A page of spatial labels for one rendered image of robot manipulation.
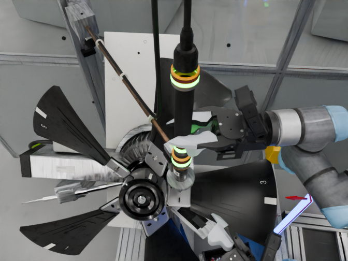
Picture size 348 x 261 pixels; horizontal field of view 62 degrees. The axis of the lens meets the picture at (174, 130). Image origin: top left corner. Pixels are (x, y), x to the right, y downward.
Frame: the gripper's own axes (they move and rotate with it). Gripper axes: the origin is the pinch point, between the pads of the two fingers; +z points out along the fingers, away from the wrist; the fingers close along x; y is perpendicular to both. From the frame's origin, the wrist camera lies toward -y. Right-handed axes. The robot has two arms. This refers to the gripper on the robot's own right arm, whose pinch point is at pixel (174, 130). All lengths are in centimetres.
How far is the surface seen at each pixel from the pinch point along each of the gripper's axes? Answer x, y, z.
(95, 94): 63, 54, 29
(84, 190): 6.6, 36.6, 26.3
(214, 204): -5.2, 27.6, -10.5
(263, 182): -0.9, 26.2, -24.5
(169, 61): 24.2, 3.8, -1.4
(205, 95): 12.5, 4.6, -8.9
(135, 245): 15, 139, 21
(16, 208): 51, 147, 101
